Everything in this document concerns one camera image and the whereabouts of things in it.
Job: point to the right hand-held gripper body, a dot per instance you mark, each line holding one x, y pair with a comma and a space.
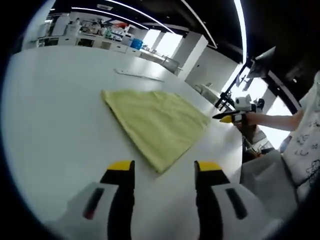
243, 106

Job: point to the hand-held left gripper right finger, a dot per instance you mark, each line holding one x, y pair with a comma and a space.
208, 190

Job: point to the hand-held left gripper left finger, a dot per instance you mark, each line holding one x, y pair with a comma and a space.
120, 190

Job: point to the yellow blue black garment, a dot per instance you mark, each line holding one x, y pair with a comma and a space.
155, 125

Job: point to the white template outline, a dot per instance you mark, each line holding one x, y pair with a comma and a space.
130, 74

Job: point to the person's right hand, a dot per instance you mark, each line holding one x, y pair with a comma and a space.
253, 118

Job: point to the black metal stand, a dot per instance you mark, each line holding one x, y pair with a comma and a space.
235, 85

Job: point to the person's grey trousers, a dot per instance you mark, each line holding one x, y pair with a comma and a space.
267, 180

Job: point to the white square pillar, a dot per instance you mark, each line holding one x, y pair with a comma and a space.
197, 57

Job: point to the grey mesh office chair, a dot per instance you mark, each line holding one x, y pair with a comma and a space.
173, 65

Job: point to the person's white printed shirt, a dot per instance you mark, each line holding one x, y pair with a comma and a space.
305, 145

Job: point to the ceiling light strips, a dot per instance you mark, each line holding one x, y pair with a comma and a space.
241, 25

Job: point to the white side desk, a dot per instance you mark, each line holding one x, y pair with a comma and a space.
155, 58

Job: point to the blue crate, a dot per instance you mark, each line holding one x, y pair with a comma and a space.
136, 44

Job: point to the long white lab bench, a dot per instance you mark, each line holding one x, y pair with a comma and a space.
87, 41

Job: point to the white equipment box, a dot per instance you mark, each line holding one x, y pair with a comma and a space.
61, 25

